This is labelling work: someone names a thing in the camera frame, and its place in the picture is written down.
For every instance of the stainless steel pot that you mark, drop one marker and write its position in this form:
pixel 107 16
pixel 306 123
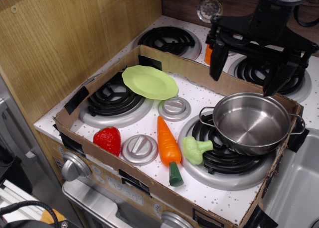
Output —
pixel 251 124

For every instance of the orange toy carrot green stem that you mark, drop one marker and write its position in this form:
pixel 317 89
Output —
pixel 169 152

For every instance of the light green toy broccoli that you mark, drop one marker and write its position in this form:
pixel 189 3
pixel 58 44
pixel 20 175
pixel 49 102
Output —
pixel 193 150

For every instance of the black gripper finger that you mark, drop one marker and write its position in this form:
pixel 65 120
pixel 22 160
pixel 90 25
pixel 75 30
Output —
pixel 219 56
pixel 277 77

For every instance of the silver oven door handle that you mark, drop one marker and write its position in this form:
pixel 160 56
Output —
pixel 105 209

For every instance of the back left black burner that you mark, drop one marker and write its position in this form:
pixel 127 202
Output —
pixel 175 40

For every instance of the front left black burner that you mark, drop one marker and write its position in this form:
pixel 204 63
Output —
pixel 114 104

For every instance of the hanging silver slotted spoon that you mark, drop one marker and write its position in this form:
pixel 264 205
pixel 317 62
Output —
pixel 208 9

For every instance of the silver oven knob right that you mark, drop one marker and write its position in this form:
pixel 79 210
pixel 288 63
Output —
pixel 172 220

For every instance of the silver oven knob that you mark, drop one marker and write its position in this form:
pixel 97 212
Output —
pixel 74 167
pixel 172 220

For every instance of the back right black burner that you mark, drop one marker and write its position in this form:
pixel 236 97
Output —
pixel 298 87

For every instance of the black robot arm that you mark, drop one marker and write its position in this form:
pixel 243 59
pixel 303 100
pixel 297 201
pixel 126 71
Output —
pixel 283 9

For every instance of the light green plastic plate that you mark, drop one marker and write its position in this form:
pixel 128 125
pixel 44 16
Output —
pixel 150 82

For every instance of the grey sink basin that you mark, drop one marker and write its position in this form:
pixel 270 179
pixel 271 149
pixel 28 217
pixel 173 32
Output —
pixel 292 199

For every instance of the front right black burner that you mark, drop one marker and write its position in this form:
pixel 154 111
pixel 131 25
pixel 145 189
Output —
pixel 222 168

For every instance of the brown cardboard fence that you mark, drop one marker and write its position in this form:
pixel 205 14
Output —
pixel 194 200

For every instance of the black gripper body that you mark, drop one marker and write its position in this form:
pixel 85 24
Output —
pixel 251 35

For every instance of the black burner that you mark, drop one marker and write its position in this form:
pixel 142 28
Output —
pixel 114 104
pixel 298 87
pixel 222 168
pixel 175 40

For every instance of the red toy strawberry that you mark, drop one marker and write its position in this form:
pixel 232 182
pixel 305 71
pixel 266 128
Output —
pixel 109 139

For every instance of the orange plastic cone toy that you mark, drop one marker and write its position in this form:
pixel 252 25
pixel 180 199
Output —
pixel 208 52

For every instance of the silver oven knob left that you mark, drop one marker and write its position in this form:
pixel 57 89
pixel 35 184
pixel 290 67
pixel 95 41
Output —
pixel 74 167

